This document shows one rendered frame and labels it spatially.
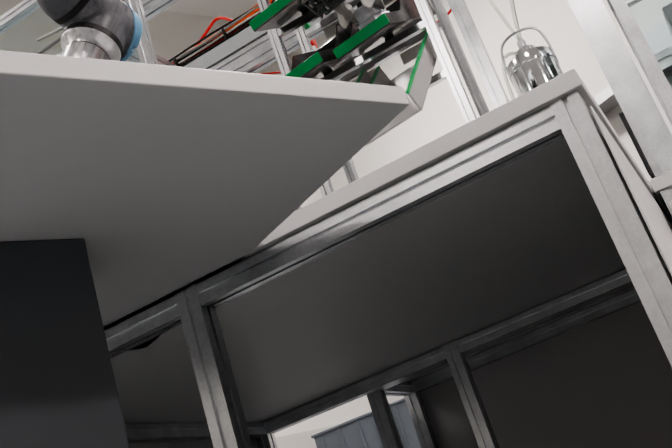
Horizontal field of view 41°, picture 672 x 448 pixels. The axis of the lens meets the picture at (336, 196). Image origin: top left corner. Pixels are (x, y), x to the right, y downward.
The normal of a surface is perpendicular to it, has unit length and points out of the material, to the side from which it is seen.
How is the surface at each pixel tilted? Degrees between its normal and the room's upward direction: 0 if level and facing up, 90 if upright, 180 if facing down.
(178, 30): 90
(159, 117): 180
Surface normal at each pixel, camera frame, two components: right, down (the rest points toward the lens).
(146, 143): 0.30, 0.88
